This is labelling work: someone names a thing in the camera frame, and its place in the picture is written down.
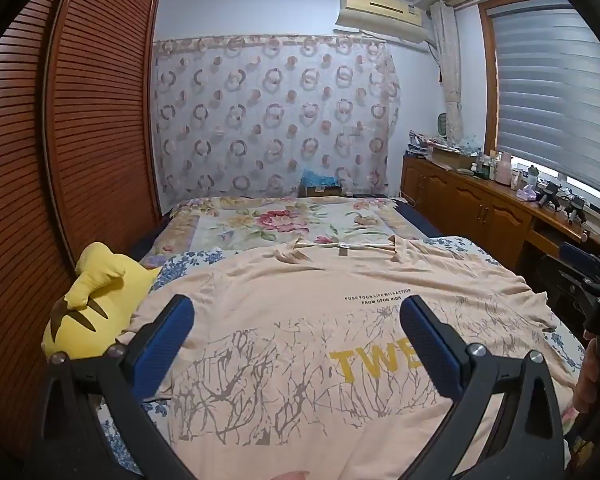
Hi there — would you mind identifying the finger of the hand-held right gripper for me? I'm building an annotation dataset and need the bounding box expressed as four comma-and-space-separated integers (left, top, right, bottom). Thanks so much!
539, 254, 588, 323
559, 241, 600, 281

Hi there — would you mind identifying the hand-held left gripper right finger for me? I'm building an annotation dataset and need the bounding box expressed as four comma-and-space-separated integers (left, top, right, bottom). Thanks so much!
399, 294, 568, 480

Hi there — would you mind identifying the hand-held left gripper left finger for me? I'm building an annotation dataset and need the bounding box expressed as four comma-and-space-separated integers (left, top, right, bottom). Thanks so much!
27, 294, 201, 480

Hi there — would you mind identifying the peach printed t-shirt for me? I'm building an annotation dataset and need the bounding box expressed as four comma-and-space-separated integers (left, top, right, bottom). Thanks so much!
130, 236, 573, 480

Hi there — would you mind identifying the person's right hand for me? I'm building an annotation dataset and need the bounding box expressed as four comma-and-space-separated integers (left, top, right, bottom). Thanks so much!
572, 332, 600, 413

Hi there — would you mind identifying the blue floral bed sheet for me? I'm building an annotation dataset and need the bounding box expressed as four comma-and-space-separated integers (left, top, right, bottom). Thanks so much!
97, 235, 588, 480

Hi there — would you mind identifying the yellow plush toy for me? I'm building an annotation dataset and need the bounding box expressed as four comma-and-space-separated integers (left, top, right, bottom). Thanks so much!
41, 242, 163, 361

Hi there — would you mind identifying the pink bottle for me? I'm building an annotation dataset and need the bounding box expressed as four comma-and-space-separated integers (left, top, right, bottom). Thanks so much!
495, 152, 513, 186

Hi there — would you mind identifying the wooden cabinet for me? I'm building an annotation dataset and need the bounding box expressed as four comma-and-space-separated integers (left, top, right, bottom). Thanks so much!
400, 152, 600, 281

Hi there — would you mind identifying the floral blanket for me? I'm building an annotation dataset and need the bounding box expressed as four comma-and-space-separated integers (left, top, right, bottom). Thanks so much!
140, 196, 433, 266

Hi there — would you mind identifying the beige box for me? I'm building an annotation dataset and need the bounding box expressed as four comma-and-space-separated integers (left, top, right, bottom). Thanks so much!
432, 146, 476, 171

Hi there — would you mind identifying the grey window blind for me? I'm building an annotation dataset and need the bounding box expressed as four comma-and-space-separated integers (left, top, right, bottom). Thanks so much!
490, 0, 600, 196

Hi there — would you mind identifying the small green fan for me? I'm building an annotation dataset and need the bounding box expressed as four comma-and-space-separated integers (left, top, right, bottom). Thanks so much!
437, 112, 461, 141

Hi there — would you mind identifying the stack of magazines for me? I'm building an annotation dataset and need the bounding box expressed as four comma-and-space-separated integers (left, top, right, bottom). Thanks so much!
406, 130, 433, 156

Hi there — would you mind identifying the blue cloth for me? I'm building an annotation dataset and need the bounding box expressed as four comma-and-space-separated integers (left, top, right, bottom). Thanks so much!
300, 169, 341, 188

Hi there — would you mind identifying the beige window curtain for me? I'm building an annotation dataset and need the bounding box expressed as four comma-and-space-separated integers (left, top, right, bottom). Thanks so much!
430, 0, 466, 143

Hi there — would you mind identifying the wooden louvred wardrobe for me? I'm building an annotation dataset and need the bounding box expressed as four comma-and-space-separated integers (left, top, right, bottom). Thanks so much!
0, 0, 163, 461

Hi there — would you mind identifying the circle print sheer curtain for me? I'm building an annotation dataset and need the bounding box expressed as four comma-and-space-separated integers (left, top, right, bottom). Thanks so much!
152, 35, 401, 206

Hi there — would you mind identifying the cream air conditioner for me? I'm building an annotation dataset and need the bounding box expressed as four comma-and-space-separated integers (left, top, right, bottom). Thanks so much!
335, 0, 431, 43

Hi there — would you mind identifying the wooden window frame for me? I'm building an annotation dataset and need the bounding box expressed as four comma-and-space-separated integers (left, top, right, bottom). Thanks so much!
476, 0, 571, 158

